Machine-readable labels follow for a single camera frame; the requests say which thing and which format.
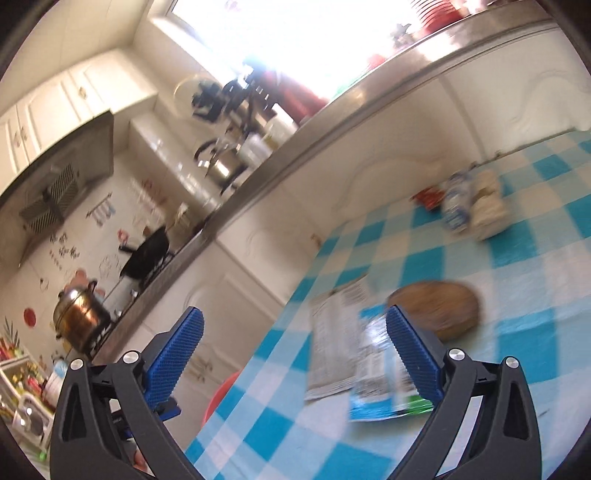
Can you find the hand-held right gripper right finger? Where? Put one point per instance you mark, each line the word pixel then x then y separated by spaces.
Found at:
pixel 413 350

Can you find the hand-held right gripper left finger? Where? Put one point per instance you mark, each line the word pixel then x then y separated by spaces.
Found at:
pixel 178 350

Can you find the blue green white packet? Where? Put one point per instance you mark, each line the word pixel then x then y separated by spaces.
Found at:
pixel 374 374

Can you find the red plastic basin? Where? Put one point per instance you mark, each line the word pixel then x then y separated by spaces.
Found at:
pixel 221 397

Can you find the red snack wrapper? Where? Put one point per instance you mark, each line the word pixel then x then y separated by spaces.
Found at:
pixel 427 197

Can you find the black gas stove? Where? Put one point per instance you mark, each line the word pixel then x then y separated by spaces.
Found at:
pixel 104 339

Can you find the grey white printed packet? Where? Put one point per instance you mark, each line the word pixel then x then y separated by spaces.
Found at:
pixel 332 341

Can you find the black wok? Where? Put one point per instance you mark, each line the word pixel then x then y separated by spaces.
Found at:
pixel 147 254

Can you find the steel stockpot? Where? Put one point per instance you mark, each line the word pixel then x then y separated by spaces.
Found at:
pixel 81 318

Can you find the blue white checked tablecloth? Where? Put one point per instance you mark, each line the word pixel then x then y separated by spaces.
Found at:
pixel 531 369

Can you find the white plastic bottle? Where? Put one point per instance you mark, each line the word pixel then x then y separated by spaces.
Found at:
pixel 457 207

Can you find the beige bread roll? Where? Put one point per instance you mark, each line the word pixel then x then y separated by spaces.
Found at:
pixel 489 212

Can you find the white condiment rack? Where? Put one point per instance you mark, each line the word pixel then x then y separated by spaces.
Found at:
pixel 23 397

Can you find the steel kettle pot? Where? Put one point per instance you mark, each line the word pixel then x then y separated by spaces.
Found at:
pixel 221 168

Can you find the grey range hood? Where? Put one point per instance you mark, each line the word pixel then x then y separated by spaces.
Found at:
pixel 60 184

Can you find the white mug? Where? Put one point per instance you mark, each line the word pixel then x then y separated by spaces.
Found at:
pixel 281 127
pixel 254 150

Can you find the white kitchen base cabinets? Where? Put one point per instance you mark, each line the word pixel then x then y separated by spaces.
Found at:
pixel 485 106

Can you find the black utensil rack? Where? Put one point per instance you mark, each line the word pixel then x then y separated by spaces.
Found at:
pixel 221 99

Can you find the steel countertop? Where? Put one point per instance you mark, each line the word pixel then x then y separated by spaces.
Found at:
pixel 369 87

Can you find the red thermos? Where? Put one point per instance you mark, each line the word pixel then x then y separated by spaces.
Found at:
pixel 302 94

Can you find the stack of red bowls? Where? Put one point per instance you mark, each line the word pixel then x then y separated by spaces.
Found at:
pixel 438 14

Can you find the white wall cabinets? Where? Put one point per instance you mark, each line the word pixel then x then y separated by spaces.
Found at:
pixel 55 106

